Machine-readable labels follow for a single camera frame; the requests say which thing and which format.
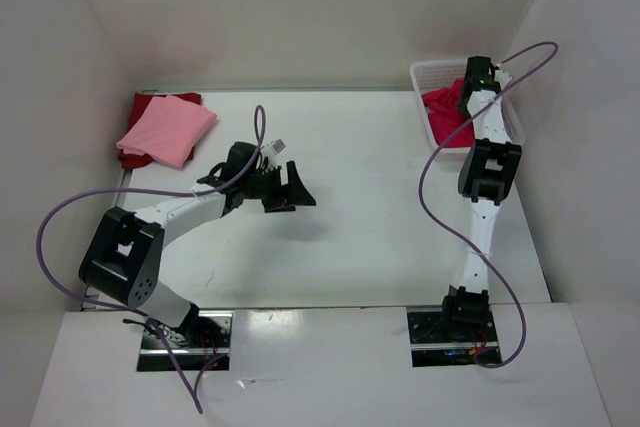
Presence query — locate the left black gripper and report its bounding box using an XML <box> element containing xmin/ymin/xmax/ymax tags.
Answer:
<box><xmin>241</xmin><ymin>160</ymin><xmax>315</xmax><ymax>213</ymax></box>

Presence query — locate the magenta t shirt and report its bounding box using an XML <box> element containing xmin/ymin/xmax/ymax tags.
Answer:
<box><xmin>422</xmin><ymin>78</ymin><xmax>466</xmax><ymax>145</ymax></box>

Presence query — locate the light pink t shirt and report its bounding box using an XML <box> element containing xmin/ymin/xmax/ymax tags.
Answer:
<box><xmin>115</xmin><ymin>94</ymin><xmax>218</xmax><ymax>169</ymax></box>

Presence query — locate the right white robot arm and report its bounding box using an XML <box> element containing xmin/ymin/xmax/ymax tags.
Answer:
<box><xmin>438</xmin><ymin>80</ymin><xmax>522</xmax><ymax>342</ymax></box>

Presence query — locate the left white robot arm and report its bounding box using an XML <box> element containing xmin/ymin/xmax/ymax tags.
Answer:
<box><xmin>79</xmin><ymin>140</ymin><xmax>316</xmax><ymax>347</ymax></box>

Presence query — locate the white plastic basket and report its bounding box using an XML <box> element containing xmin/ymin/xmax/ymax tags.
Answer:
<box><xmin>409</xmin><ymin>58</ymin><xmax>525</xmax><ymax>162</ymax></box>

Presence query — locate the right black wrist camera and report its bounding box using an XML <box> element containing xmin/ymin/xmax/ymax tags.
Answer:
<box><xmin>465</xmin><ymin>56</ymin><xmax>496</xmax><ymax>84</ymax></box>

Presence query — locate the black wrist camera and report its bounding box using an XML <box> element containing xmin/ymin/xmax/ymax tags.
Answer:
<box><xmin>221</xmin><ymin>141</ymin><xmax>260</xmax><ymax>182</ymax></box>
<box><xmin>465</xmin><ymin>56</ymin><xmax>496</xmax><ymax>84</ymax></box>

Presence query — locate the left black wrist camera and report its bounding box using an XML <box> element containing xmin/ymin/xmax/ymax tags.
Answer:
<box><xmin>221</xmin><ymin>141</ymin><xmax>260</xmax><ymax>182</ymax></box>

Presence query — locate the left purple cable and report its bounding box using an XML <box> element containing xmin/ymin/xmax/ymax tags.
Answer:
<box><xmin>36</xmin><ymin>105</ymin><xmax>266</xmax><ymax>414</ymax></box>

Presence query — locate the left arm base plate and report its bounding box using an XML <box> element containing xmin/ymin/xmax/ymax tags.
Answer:
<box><xmin>136</xmin><ymin>310</ymin><xmax>234</xmax><ymax>373</ymax></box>

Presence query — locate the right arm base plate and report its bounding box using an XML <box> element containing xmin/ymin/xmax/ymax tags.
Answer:
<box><xmin>406</xmin><ymin>307</ymin><xmax>502</xmax><ymax>367</ymax></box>

